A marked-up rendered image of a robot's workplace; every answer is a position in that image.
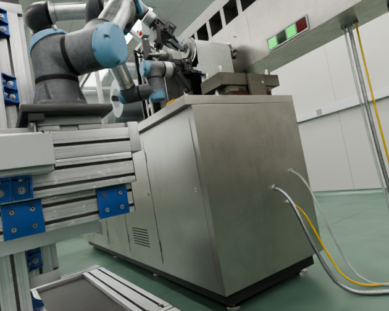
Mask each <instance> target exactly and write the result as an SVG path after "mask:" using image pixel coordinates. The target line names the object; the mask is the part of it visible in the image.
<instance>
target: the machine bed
mask: <svg viewBox="0 0 389 311"><path fill-rule="evenodd" d="M282 102H293V97H292V95H183V96H182V97H180V98H178V99H177V100H175V101H174V102H172V103H170V104H169V105H167V106H166V107H164V108H163V109H161V110H160V111H158V112H156V113H155V114H153V115H152V116H150V117H148V118H147V119H146V120H143V121H142V122H141V123H139V124H138V130H139V134H140V133H142V132H144V131H146V130H147V129H149V128H151V127H153V126H154V125H157V124H158V123H160V122H162V121H163V120H165V119H167V118H169V117H171V116H173V115H174V114H176V113H178V112H180V111H181V110H183V109H185V108H187V107H189V106H190V105H200V104H254V103H282Z"/></svg>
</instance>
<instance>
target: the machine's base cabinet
mask: <svg viewBox="0 0 389 311"><path fill-rule="evenodd" d="M140 141H141V148H142V150H141V151H138V152H136V153H134V154H132V156H133V163H134V167H135V174H136V181H135V182H131V184H132V191H133V198H134V203H135V210H136V211H135V212H131V213H128V214H123V215H118V216H114V217H110V218H105V219H102V220H98V221H99V229H100V232H97V233H93V234H88V235H85V236H83V239H85V240H87V241H88V242H89V244H90V245H92V247H97V248H98V249H101V250H103V251H106V252H108V253H110V254H112V255H113V257H119V258H121V259H124V260H126V261H128V262H130V263H133V264H135V265H137V266H139V267H141V268H144V269H146V270H149V271H151V272H153V276H159V275H160V276H162V277H164V278H167V279H168V280H171V281H174V282H176V283H178V284H180V285H182V286H185V287H187V288H189V289H192V290H194V291H196V292H198V293H201V294H203V295H205V296H207V297H210V298H212V299H214V300H216V301H219V302H221V303H223V304H225V305H226V308H227V310H229V311H236V310H238V309H240V307H241V306H240V303H239V302H241V301H243V300H245V299H247V298H248V297H250V296H252V295H254V294H256V293H258V292H260V291H262V290H264V289H266V288H268V287H270V286H272V285H273V284H275V283H278V282H279V281H281V280H284V279H285V278H288V277H289V276H291V275H294V274H297V275H305V274H306V273H307V270H306V269H305V268H307V267H309V266H311V265H313V264H314V260H313V256H312V255H314V254H315V252H314V250H313V248H312V246H311V243H310V242H309V240H308V238H307V236H306V234H305V232H304V230H303V227H302V226H301V224H300V222H299V220H298V218H297V216H296V213H295V211H294V210H293V208H292V206H291V204H287V203H286V200H287V199H286V197H285V196H284V195H283V194H282V193H280V192H278V191H273V190H272V185H277V186H278V187H279V188H281V189H283V190H284V191H285V192H286V193H287V194H288V195H289V196H290V197H291V199H292V201H293V202H294V203H295V204H296V205H297V206H298V207H299V208H300V209H301V210H302V211H303V212H304V213H305V214H306V215H307V217H308V218H309V220H310V221H311V223H312V225H313V227H314V229H315V230H316V232H317V234H318V235H319V238H320V232H319V226H318V222H317V217H316V211H315V207H314V201H313V198H312V194H311V193H310V191H309V189H308V188H307V186H306V185H305V183H304V181H303V180H302V179H301V178H300V177H299V176H298V175H296V174H294V173H289V171H288V170H289V168H292V169H293V170H294V171H295V172H297V173H299V174H300V175H301V176H302V177H303V178H304V179H305V180H306V182H307V183H308V185H309V186H310V182H309V177H308V173H307V168H306V162H305V158H304V152H303V147H302V143H301V137H300V133H299V128H298V122H297V118H296V112H295V107H294V103H293V102H282V103H254V104H200V105H190V106H189V107H187V108H185V109H183V110H181V111H180V112H178V113H176V114H174V115H173V116H171V117H169V118H167V119H165V120H163V121H162V122H160V123H158V124H157V125H154V126H153V127H151V128H149V129H147V130H146V131H144V132H142V133H140ZM310 187H311V186H310ZM320 239H321V238H320Z"/></svg>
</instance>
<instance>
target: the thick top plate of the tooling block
mask: <svg viewBox="0 0 389 311"><path fill-rule="evenodd" d="M247 74H248V73H233V72H218V73H216V74H215V75H213V76H212V77H210V78H208V79H207V80H206V81H204V82H202V83H201V84H200V85H201V91H202V95H213V94H214V93H215V90H217V89H219V90H222V89H224V88H225V87H227V86H229V85H238V86H248V82H247V79H246V75H247ZM263 76H264V83H265V86H271V89H274V88H276V87H278V86H280V83H279V80H278V75H268V74H263Z"/></svg>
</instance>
